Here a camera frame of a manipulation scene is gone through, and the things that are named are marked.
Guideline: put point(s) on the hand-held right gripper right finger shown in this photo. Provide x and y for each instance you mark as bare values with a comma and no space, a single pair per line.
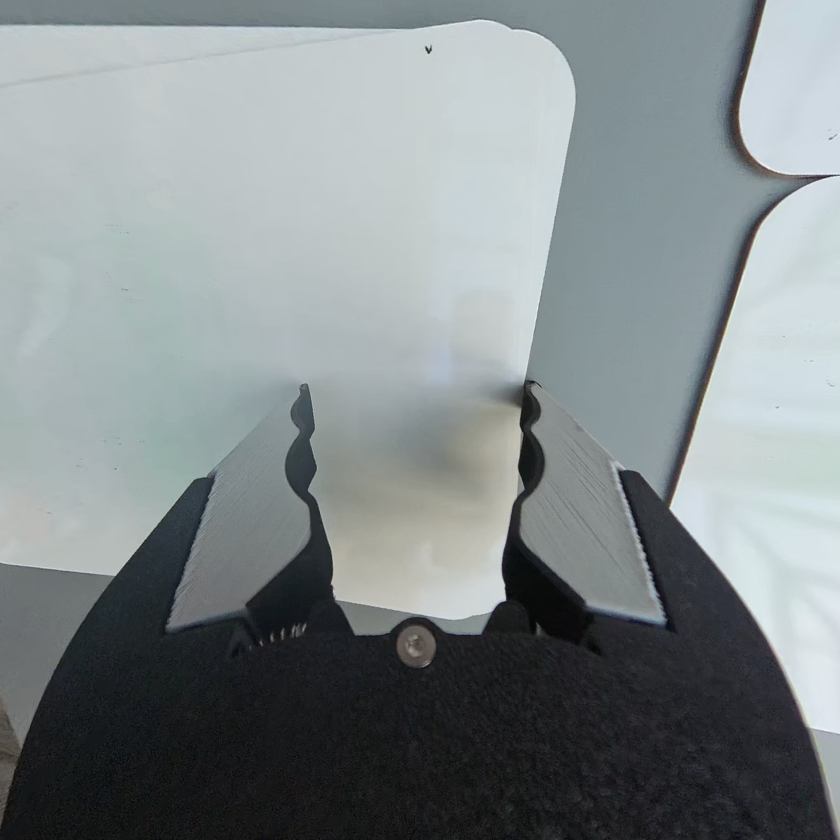
584,531

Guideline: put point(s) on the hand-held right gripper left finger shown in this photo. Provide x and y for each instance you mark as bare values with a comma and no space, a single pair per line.
249,538

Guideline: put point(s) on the white rounded board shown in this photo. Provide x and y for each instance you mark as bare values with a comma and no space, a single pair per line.
131,49
262,229

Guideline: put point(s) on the row of white boards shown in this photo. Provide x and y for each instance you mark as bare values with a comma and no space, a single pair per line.
774,394

